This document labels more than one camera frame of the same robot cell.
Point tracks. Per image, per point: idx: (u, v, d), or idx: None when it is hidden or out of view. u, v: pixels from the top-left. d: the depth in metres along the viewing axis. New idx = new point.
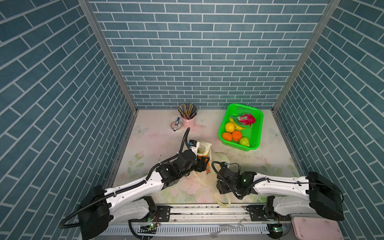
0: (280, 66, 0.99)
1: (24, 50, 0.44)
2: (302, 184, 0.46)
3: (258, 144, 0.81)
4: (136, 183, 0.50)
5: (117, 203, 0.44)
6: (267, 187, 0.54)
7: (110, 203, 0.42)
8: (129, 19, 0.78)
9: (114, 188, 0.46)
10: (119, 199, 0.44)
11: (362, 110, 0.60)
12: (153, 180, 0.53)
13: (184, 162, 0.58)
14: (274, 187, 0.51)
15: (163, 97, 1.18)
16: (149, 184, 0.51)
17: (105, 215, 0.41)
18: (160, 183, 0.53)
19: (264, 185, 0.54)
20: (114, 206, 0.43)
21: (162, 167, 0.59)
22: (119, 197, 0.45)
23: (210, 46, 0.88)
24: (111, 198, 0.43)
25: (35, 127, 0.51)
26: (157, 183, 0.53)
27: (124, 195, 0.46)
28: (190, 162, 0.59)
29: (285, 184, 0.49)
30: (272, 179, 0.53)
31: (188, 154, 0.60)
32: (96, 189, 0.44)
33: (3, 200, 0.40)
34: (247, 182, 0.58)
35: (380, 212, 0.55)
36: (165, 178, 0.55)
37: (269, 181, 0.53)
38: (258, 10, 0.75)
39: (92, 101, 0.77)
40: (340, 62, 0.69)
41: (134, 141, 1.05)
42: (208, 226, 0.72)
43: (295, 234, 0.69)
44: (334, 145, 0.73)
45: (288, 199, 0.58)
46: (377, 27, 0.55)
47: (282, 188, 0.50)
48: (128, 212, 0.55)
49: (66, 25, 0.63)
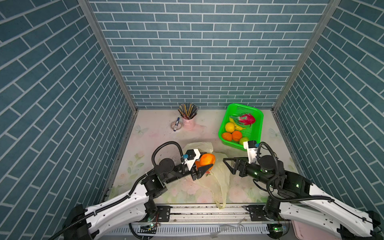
0: (280, 66, 0.99)
1: (25, 51, 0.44)
2: (367, 222, 0.43)
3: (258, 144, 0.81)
4: (120, 198, 0.49)
5: (98, 223, 0.44)
6: (322, 207, 0.46)
7: (90, 224, 0.42)
8: (129, 20, 0.78)
9: (96, 206, 0.46)
10: (99, 217, 0.44)
11: (362, 110, 0.60)
12: (136, 194, 0.52)
13: (161, 174, 0.52)
14: (332, 210, 0.44)
15: (163, 97, 1.18)
16: (133, 199, 0.50)
17: (84, 236, 0.41)
18: (145, 196, 0.52)
19: (323, 203, 0.45)
20: (95, 225, 0.43)
21: (148, 178, 0.57)
22: (99, 215, 0.45)
23: (210, 46, 0.88)
24: (91, 217, 0.43)
25: (35, 127, 0.51)
26: (141, 198, 0.52)
27: (106, 213, 0.45)
28: (168, 172, 0.53)
29: (347, 213, 0.44)
30: (335, 201, 0.45)
31: (164, 165, 0.53)
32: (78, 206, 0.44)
33: (3, 200, 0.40)
34: (299, 189, 0.47)
35: (380, 212, 0.55)
36: (151, 190, 0.54)
37: (330, 202, 0.45)
38: (258, 10, 0.75)
39: (92, 101, 0.77)
40: (340, 62, 0.69)
41: (134, 142, 1.05)
42: (208, 226, 0.72)
43: (295, 234, 0.69)
44: (334, 145, 0.73)
45: (304, 212, 0.58)
46: (377, 27, 0.55)
47: (339, 213, 0.44)
48: (119, 221, 0.55)
49: (66, 25, 0.63)
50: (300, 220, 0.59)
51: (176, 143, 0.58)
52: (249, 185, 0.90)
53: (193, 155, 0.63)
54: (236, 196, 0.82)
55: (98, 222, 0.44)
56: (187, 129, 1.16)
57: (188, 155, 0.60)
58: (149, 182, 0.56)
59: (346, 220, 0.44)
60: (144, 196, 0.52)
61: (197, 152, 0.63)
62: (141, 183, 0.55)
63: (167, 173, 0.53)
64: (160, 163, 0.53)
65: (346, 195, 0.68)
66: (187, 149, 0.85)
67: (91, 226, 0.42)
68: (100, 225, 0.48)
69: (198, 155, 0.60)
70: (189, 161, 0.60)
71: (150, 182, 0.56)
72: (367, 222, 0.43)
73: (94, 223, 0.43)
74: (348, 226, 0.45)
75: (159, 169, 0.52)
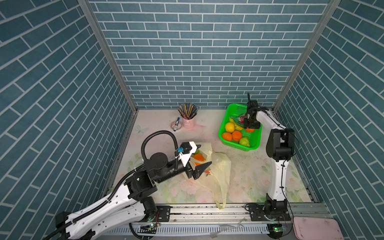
0: (280, 66, 0.99)
1: (25, 51, 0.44)
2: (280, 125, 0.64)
3: (260, 130, 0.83)
4: (99, 203, 0.45)
5: (77, 232, 0.42)
6: (262, 117, 0.74)
7: (69, 233, 0.40)
8: (129, 19, 0.78)
9: (77, 213, 0.43)
10: (78, 226, 0.42)
11: (362, 110, 0.60)
12: (118, 197, 0.46)
13: (151, 170, 0.45)
14: (266, 119, 0.70)
15: (162, 96, 1.18)
16: (114, 204, 0.45)
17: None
18: (127, 199, 0.46)
19: (263, 114, 0.74)
20: (75, 233, 0.41)
21: (133, 178, 0.49)
22: (78, 223, 0.42)
23: (210, 46, 0.88)
24: (70, 227, 0.41)
25: (35, 127, 0.51)
26: (122, 201, 0.45)
27: (85, 220, 0.42)
28: (160, 169, 0.45)
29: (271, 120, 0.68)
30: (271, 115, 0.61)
31: (156, 159, 0.46)
32: (64, 212, 0.44)
33: (3, 200, 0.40)
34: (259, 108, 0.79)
35: (380, 212, 0.55)
36: (134, 191, 0.46)
37: (267, 114, 0.73)
38: (258, 11, 0.75)
39: (92, 102, 0.78)
40: (340, 62, 0.69)
41: (134, 142, 1.05)
42: (208, 226, 0.72)
43: (295, 234, 0.69)
44: (334, 145, 0.73)
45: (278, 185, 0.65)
46: (377, 27, 0.55)
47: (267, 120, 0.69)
48: (117, 222, 0.55)
49: (66, 24, 0.62)
50: (270, 187, 0.68)
51: (171, 132, 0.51)
52: (249, 185, 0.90)
53: (188, 148, 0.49)
54: (236, 196, 0.82)
55: (77, 231, 0.42)
56: (187, 129, 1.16)
57: (184, 149, 0.55)
58: (133, 181, 0.48)
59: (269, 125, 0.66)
60: (126, 199, 0.45)
61: (194, 145, 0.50)
62: (124, 184, 0.48)
63: (159, 169, 0.45)
64: (152, 158, 0.46)
65: (347, 195, 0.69)
66: (205, 143, 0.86)
67: (70, 236, 0.41)
68: (86, 231, 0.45)
69: (195, 147, 0.61)
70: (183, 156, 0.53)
71: (135, 182, 0.48)
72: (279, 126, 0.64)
73: (73, 232, 0.41)
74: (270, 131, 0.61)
75: (149, 165, 0.44)
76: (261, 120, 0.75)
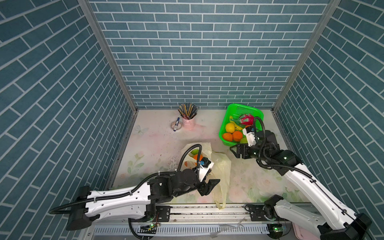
0: (280, 66, 0.99)
1: (24, 50, 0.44)
2: (345, 213, 0.40)
3: None
4: (122, 193, 0.47)
5: (94, 211, 0.44)
6: (303, 185, 0.46)
7: (87, 209, 0.42)
8: (129, 20, 0.78)
9: (99, 192, 0.46)
10: (97, 206, 0.44)
11: (362, 110, 0.60)
12: (139, 193, 0.49)
13: (179, 182, 0.49)
14: (317, 195, 0.43)
15: (163, 97, 1.18)
16: (133, 198, 0.47)
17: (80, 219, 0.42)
18: (146, 199, 0.48)
19: (304, 180, 0.46)
20: (92, 212, 0.44)
21: (156, 180, 0.53)
22: (98, 203, 0.44)
23: (210, 46, 0.88)
24: (90, 203, 0.43)
25: (35, 127, 0.51)
26: (142, 199, 0.48)
27: (105, 203, 0.45)
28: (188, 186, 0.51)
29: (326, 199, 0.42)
30: (317, 183, 0.45)
31: (188, 174, 0.51)
32: (88, 187, 0.46)
33: (3, 200, 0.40)
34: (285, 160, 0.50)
35: (380, 212, 0.55)
36: (154, 194, 0.49)
37: (311, 181, 0.46)
38: (258, 10, 0.75)
39: (92, 102, 0.78)
40: (340, 62, 0.69)
41: (134, 142, 1.05)
42: (208, 226, 0.72)
43: (295, 234, 0.69)
44: (334, 145, 0.73)
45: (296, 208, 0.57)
46: (377, 27, 0.55)
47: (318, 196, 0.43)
48: (119, 213, 0.55)
49: (66, 24, 0.62)
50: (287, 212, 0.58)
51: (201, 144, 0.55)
52: (249, 185, 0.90)
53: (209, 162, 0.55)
54: (236, 196, 0.82)
55: (95, 210, 0.44)
56: (187, 129, 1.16)
57: (205, 163, 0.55)
58: (155, 185, 0.52)
59: (323, 205, 0.42)
60: (145, 199, 0.48)
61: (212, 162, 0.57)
62: (147, 183, 0.51)
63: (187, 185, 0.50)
64: (185, 171, 0.51)
65: (346, 195, 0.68)
66: (204, 143, 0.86)
67: (87, 212, 0.43)
68: (97, 213, 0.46)
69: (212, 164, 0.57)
70: (203, 169, 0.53)
71: (157, 185, 0.52)
72: (346, 214, 0.40)
73: (90, 210, 0.43)
74: (324, 210, 0.42)
75: (180, 177, 0.49)
76: (301, 186, 0.47)
